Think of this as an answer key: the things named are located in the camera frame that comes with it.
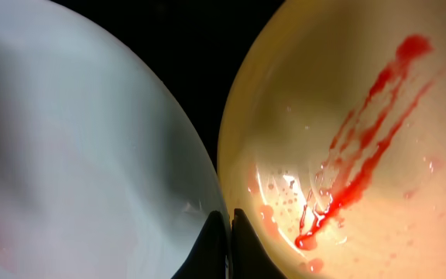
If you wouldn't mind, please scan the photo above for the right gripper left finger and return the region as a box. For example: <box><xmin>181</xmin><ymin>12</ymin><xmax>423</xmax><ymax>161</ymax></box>
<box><xmin>172</xmin><ymin>211</ymin><xmax>228</xmax><ymax>279</ymax></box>

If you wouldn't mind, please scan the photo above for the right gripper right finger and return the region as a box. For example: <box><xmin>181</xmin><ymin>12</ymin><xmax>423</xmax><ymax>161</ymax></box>
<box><xmin>231</xmin><ymin>208</ymin><xmax>286</xmax><ymax>279</ymax></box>

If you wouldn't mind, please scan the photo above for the light blue plate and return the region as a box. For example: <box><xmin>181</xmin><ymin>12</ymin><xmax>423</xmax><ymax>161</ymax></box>
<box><xmin>0</xmin><ymin>0</ymin><xmax>226</xmax><ymax>279</ymax></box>

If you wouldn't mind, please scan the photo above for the yellow plate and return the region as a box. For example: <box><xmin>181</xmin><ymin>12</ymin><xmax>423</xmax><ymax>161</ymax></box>
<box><xmin>218</xmin><ymin>0</ymin><xmax>446</xmax><ymax>278</ymax></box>

